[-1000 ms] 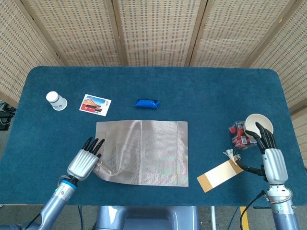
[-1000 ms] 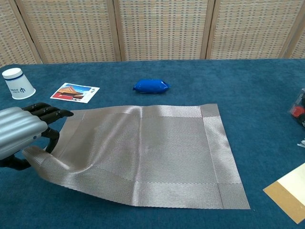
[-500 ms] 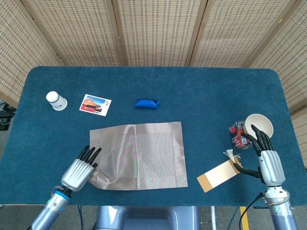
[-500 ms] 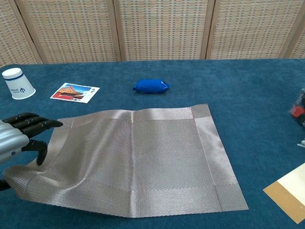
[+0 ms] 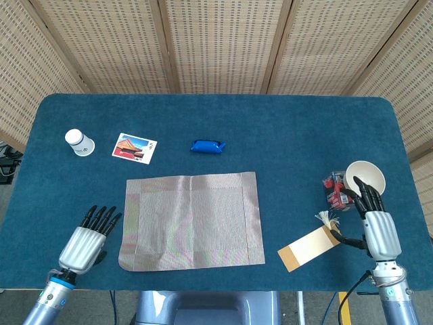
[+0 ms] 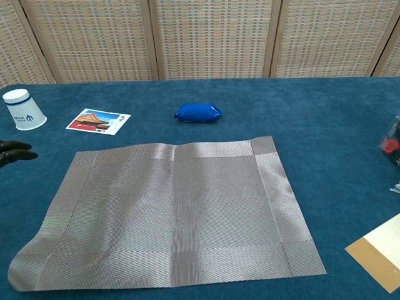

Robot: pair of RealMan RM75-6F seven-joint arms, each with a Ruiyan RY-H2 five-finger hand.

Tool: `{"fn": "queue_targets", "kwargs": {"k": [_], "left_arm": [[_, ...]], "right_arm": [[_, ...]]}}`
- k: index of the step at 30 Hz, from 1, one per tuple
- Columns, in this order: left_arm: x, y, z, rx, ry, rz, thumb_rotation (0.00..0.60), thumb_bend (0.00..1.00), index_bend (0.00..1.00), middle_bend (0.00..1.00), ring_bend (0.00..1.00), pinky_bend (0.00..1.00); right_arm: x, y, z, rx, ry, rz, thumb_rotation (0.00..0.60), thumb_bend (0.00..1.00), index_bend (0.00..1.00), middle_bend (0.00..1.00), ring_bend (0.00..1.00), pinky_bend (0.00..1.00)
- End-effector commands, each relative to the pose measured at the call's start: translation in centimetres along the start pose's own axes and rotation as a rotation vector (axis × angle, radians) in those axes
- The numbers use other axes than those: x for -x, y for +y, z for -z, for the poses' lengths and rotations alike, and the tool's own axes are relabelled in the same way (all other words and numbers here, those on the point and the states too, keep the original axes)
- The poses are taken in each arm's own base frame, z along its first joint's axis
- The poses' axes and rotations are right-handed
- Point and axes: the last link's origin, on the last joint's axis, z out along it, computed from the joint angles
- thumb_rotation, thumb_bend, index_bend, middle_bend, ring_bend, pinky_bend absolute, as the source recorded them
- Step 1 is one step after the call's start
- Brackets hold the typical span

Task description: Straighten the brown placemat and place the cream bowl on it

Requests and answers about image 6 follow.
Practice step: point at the red palace postcard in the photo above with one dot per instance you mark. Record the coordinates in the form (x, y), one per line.
(97, 122)

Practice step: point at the bamboo folding screen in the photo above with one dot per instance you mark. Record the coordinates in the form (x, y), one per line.
(212, 37)

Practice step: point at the blue foil packet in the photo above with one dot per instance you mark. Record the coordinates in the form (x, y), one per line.
(198, 113)

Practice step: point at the red black object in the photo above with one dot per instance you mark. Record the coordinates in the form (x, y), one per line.
(392, 143)

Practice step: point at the grey woven placemat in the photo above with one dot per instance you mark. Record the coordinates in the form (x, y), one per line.
(172, 218)

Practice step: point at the white paper cup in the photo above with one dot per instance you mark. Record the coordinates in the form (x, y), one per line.
(25, 112)

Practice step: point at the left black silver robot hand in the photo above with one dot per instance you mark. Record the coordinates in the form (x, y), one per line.
(15, 154)

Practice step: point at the blue felt table cover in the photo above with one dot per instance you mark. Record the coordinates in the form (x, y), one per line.
(297, 103)

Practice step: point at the white and brown card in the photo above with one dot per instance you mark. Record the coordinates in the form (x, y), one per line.
(379, 253)

